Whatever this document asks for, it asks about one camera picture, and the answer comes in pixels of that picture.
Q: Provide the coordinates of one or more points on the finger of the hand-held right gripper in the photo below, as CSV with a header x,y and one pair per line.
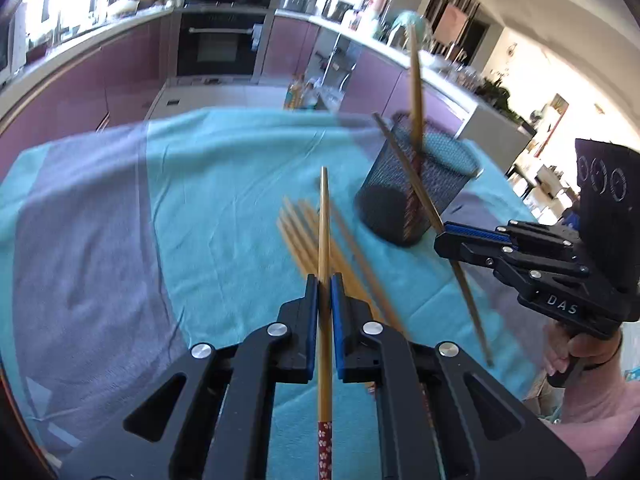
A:
x,y
470,252
475,229

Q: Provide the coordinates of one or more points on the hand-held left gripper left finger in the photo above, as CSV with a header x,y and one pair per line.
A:
x,y
312,320

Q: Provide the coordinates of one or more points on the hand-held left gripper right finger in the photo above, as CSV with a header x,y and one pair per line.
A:
x,y
336,325

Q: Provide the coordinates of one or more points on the bunch of bamboo chopsticks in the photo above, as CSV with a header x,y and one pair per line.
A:
x,y
296,242

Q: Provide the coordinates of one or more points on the black mesh utensil holder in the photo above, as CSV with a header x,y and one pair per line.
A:
x,y
385,200

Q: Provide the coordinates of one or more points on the person's right forearm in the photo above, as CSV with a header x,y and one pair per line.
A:
x,y
600,410

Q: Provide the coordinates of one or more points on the person's right hand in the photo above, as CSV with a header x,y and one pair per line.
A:
x,y
592,347

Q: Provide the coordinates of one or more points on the potted plant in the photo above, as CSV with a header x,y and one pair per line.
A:
x,y
495,92

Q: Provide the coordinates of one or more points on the teal and grey tablecloth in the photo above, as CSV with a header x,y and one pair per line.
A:
x,y
200,185

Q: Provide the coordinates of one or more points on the black built-in oven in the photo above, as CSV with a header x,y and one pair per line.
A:
x,y
220,45

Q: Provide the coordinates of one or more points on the purple kitchen cabinets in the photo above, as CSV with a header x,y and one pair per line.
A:
x,y
125,60

